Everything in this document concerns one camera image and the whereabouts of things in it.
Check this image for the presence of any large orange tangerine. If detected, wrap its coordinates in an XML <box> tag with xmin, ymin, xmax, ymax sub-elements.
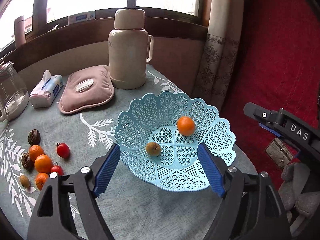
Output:
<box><xmin>34</xmin><ymin>154</ymin><xmax>53</xmax><ymax>174</ymax></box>

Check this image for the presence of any orange tangerine near edge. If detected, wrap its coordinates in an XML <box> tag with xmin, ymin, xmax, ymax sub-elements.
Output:
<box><xmin>35</xmin><ymin>172</ymin><xmax>49</xmax><ymax>191</ymax></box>

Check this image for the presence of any small green-brown fruit on table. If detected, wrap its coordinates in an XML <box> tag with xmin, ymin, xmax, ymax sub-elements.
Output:
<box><xmin>19</xmin><ymin>175</ymin><xmax>30</xmax><ymax>189</ymax></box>

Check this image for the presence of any grey plush toy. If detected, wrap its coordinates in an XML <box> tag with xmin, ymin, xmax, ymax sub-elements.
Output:
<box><xmin>278</xmin><ymin>163</ymin><xmax>319</xmax><ymax>239</ymax></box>

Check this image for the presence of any red cherry tomato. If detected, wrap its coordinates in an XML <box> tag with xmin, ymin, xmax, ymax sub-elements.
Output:
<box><xmin>56</xmin><ymin>142</ymin><xmax>71</xmax><ymax>159</ymax></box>
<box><xmin>50</xmin><ymin>164</ymin><xmax>64</xmax><ymax>176</ymax></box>

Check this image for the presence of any dark water chestnut near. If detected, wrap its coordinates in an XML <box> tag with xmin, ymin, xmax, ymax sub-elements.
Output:
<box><xmin>21</xmin><ymin>152</ymin><xmax>34</xmax><ymax>171</ymax></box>

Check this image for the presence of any dark water chestnut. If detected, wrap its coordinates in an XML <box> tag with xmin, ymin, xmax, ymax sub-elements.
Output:
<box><xmin>21</xmin><ymin>152</ymin><xmax>34</xmax><ymax>171</ymax></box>
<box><xmin>28</xmin><ymin>129</ymin><xmax>41</xmax><ymax>146</ymax></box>

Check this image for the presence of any small orange tangerine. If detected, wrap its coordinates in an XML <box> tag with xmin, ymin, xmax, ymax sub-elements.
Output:
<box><xmin>29</xmin><ymin>145</ymin><xmax>45</xmax><ymax>162</ymax></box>

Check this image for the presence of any red quilted blanket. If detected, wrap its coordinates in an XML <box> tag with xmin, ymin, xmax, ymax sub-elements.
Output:
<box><xmin>221</xmin><ymin>0</ymin><xmax>319</xmax><ymax>187</ymax></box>

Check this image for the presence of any dark water chestnut far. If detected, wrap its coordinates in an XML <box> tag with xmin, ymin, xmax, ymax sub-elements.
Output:
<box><xmin>28</xmin><ymin>129</ymin><xmax>41</xmax><ymax>146</ymax></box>

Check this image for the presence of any orange tangerine in basket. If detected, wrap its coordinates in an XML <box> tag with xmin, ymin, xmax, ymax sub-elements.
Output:
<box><xmin>177</xmin><ymin>116</ymin><xmax>195</xmax><ymax>137</ymax></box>

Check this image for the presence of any beige patterned curtain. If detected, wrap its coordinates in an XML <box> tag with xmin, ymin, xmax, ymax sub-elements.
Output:
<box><xmin>192</xmin><ymin>0</ymin><xmax>244</xmax><ymax>109</ymax></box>

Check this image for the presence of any small green-brown fruit in basket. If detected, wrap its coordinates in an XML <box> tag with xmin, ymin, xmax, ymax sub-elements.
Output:
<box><xmin>145</xmin><ymin>142</ymin><xmax>162</xmax><ymax>156</ymax></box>

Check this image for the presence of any light blue plastic fruit basket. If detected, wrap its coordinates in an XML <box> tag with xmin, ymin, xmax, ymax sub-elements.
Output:
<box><xmin>114</xmin><ymin>92</ymin><xmax>236</xmax><ymax>192</ymax></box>

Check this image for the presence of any tissue pack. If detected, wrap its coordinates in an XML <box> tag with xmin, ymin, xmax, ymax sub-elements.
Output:
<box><xmin>29</xmin><ymin>70</ymin><xmax>63</xmax><ymax>108</ymax></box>

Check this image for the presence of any glass electric kettle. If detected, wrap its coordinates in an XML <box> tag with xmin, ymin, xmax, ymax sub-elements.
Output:
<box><xmin>0</xmin><ymin>61</ymin><xmax>29</xmax><ymax>122</ymax></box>

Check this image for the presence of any pink hot water bag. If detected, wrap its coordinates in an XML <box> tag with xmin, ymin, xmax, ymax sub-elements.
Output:
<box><xmin>59</xmin><ymin>65</ymin><xmax>115</xmax><ymax>115</ymax></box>

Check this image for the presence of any beige thermos flask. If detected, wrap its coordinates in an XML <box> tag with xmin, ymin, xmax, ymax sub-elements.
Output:
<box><xmin>108</xmin><ymin>9</ymin><xmax>154</xmax><ymax>89</ymax></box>

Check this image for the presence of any pink tumbler on windowsill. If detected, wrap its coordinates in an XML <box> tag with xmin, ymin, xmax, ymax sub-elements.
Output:
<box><xmin>14</xmin><ymin>16</ymin><xmax>25</xmax><ymax>49</ymax></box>

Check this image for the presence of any white blue box on windowsill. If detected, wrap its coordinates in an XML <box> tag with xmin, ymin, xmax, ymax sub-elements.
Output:
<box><xmin>68</xmin><ymin>10</ymin><xmax>95</xmax><ymax>25</ymax></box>

